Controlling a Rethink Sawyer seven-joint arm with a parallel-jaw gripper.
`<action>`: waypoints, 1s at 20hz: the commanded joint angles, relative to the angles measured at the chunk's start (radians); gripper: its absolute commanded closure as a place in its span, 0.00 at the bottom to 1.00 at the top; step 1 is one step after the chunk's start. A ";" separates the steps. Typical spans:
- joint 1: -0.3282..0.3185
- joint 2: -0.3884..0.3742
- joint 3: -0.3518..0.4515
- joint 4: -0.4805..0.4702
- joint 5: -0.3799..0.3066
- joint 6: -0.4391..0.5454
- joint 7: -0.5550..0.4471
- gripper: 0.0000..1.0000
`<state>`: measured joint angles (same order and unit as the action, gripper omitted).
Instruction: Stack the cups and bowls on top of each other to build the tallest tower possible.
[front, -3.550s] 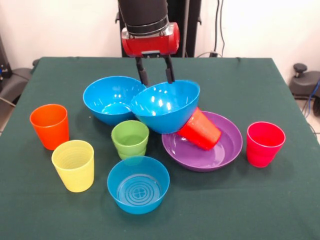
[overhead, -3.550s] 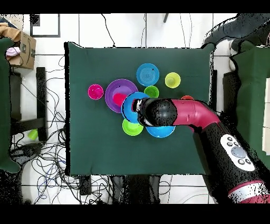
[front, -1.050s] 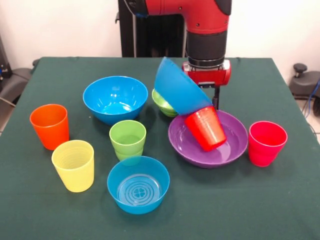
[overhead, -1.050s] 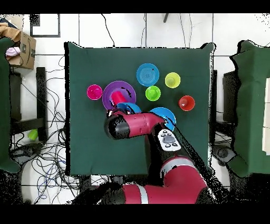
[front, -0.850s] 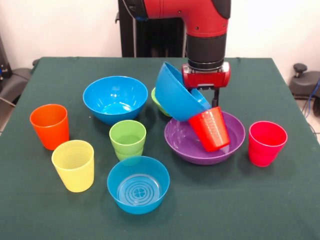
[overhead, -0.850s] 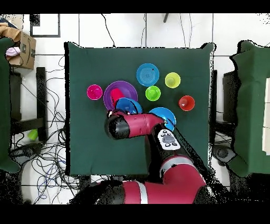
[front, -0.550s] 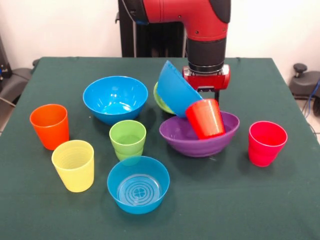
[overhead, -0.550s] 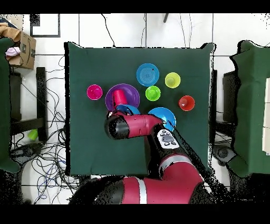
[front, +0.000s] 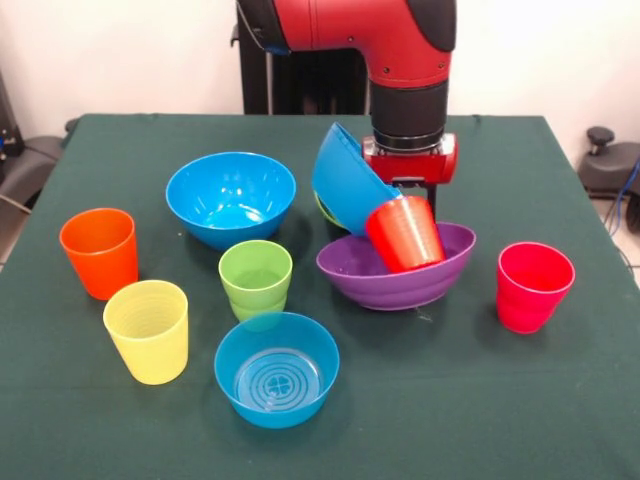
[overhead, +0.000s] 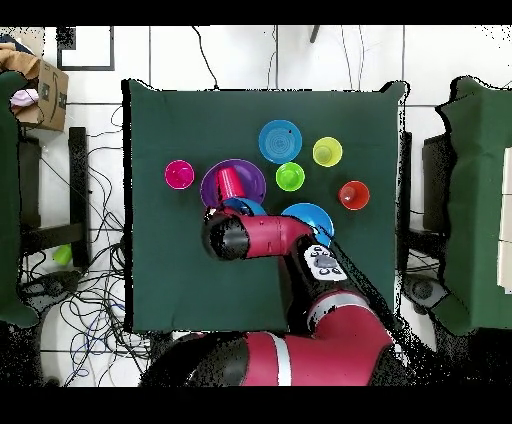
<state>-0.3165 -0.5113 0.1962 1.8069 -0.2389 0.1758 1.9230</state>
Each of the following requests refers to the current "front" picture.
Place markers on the yellow plastic cup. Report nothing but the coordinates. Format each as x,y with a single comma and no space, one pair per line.
150,345

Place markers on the red plastic cup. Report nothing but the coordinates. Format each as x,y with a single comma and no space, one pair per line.
407,235

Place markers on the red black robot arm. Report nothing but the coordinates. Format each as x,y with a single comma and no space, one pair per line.
390,40

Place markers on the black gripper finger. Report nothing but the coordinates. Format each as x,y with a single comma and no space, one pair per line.
432,200

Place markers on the pink plastic cup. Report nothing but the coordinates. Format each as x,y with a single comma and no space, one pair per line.
532,295

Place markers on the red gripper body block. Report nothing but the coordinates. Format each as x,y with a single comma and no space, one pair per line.
415,167

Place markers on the small patterned blue bowl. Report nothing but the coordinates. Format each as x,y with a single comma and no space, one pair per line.
277,415

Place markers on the purple plastic bowl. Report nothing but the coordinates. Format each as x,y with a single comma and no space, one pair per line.
390,287

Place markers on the large blue plastic bowl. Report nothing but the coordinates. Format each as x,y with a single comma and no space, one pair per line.
230,190
340,185

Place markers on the dark green tablecloth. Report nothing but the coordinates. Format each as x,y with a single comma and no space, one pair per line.
450,425

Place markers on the green plastic cup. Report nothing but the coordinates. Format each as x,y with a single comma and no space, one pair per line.
250,312
255,275

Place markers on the dark grey machine foot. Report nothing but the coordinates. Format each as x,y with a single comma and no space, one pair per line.
30,165
610,165

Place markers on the orange plastic cup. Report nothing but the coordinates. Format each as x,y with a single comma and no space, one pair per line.
100,260

